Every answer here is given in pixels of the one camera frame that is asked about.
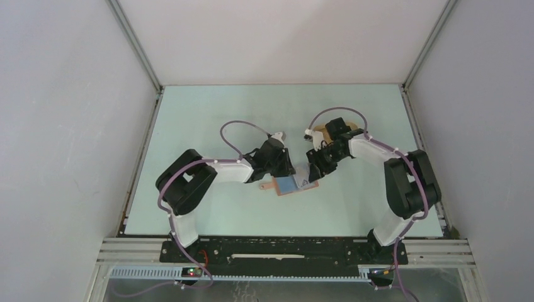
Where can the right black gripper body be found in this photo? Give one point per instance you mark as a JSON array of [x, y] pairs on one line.
[[328, 156]]

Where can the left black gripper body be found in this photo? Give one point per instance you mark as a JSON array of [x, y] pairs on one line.
[[274, 168]]

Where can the orange leather card holder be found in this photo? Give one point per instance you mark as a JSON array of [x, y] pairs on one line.
[[295, 183]]

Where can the beige oval tray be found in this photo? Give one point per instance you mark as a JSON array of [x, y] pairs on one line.
[[322, 127]]

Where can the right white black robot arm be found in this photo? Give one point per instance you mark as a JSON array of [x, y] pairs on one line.
[[411, 187]]

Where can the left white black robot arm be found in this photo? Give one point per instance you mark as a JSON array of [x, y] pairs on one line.
[[186, 181]]

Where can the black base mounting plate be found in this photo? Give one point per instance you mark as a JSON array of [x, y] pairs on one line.
[[325, 257]]

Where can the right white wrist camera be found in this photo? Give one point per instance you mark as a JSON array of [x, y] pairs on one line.
[[316, 138]]

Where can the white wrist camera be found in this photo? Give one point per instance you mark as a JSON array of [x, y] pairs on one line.
[[279, 136], [316, 138]]

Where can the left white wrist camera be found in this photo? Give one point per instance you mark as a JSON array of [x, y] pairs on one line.
[[279, 136]]

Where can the aluminium frame rail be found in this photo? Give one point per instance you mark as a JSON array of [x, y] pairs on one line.
[[420, 253]]

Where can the white slotted cable duct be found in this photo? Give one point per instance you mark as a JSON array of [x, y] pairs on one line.
[[176, 274]]

